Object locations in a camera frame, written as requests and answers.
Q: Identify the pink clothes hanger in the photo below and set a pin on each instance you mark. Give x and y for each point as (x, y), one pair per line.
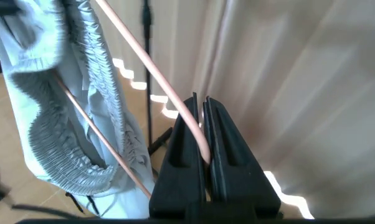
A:
(162, 81)

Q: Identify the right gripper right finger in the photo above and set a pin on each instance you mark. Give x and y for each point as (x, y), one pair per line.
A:
(237, 180)

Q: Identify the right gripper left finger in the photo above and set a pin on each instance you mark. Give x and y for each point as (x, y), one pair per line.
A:
(175, 180)

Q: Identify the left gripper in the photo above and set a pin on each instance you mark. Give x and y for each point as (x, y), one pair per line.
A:
(2, 7)

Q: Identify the pale grey shorts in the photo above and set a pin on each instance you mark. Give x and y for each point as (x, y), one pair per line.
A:
(50, 149)

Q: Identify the black clothes rack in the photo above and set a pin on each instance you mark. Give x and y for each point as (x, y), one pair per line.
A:
(147, 31)

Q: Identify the beige curtain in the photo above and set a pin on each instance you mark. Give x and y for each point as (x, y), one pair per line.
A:
(299, 93)

